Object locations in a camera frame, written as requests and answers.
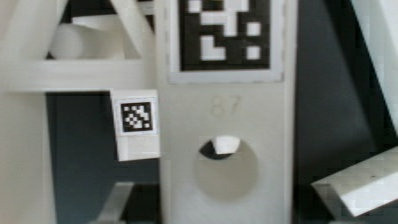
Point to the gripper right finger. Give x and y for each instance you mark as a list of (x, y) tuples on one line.
[(335, 205)]

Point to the white chair back frame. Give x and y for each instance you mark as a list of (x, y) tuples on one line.
[(217, 64)]

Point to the white chair leg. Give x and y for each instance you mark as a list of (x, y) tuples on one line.
[(226, 144), (136, 123)]

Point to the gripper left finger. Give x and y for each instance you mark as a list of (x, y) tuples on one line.
[(113, 210)]

